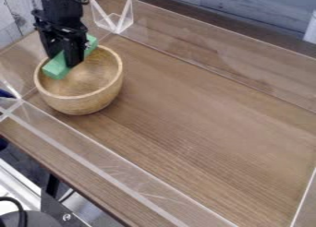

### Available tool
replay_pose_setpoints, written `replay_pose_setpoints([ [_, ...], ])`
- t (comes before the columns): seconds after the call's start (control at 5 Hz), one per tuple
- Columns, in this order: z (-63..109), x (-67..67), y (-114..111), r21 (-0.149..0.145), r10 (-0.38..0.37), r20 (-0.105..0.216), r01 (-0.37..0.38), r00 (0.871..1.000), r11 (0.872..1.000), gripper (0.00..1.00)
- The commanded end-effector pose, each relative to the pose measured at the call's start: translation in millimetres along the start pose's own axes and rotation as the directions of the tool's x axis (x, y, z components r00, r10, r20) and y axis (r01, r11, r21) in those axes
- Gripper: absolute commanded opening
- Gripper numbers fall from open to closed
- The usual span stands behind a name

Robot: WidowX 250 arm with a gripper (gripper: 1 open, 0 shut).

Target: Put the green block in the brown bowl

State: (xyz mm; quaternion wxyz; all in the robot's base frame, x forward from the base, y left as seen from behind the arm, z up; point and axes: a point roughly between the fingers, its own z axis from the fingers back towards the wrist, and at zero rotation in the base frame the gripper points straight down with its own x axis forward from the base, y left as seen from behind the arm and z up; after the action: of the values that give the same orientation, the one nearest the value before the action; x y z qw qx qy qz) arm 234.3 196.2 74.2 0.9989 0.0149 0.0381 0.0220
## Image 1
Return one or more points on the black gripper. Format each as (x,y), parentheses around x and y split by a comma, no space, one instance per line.
(58,22)

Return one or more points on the clear acrylic barrier wall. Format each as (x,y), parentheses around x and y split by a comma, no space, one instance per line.
(207,143)

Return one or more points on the brown wooden bowl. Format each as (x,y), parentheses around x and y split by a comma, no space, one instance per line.
(89,88)

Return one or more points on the green rectangular block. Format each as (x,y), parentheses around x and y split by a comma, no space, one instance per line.
(55,68)

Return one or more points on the black table leg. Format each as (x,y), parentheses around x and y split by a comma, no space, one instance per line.
(53,185)

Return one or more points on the black metal bracket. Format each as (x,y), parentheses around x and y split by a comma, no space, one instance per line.
(59,212)

